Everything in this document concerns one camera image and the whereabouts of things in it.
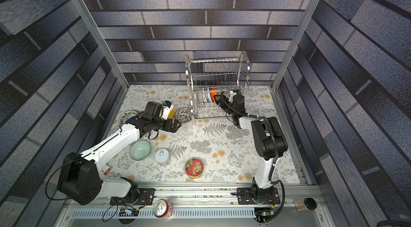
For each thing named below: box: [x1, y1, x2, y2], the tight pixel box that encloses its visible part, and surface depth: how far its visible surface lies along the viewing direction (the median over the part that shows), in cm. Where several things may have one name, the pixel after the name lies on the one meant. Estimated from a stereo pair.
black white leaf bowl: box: [174, 107, 193, 123], surface depth 103 cm
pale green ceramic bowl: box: [129, 139, 152, 162], surface depth 87 cm
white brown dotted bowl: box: [201, 92, 208, 104], surface depth 102 cm
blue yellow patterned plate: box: [118, 110, 139, 126], surface depth 102 cm
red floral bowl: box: [184, 157, 204, 179], surface depth 81 cm
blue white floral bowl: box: [204, 89, 212, 103], surface depth 101 cm
